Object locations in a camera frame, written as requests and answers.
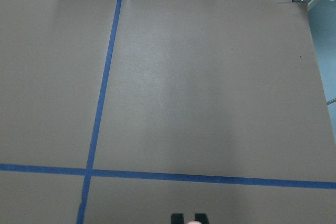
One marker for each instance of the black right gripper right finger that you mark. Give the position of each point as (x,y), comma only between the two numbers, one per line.
(201,218)

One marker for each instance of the pink chopstick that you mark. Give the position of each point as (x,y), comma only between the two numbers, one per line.
(194,222)

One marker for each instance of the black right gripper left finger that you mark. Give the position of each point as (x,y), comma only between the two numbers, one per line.
(177,218)

